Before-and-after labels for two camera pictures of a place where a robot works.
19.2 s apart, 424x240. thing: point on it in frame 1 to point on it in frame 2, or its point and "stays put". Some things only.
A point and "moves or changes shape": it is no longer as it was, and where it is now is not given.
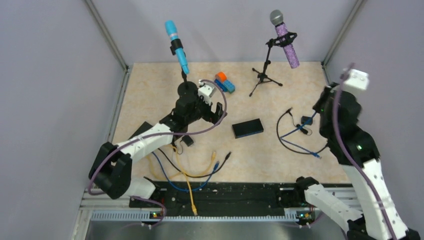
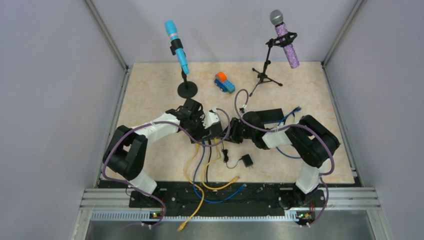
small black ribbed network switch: [247, 128] moves or changes shape
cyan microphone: [172, 29] stays put
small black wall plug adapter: [187, 140] to [247, 161]
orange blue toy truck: [226, 85] stays put
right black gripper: [323, 95] to [233, 136]
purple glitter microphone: [276, 17] stays put
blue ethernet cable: [281, 137] moves or changes shape
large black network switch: [144, 126] moves or changes shape
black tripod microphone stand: [281, 41] stays put
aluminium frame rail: [97, 206] stays put
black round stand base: [187, 88] stays put
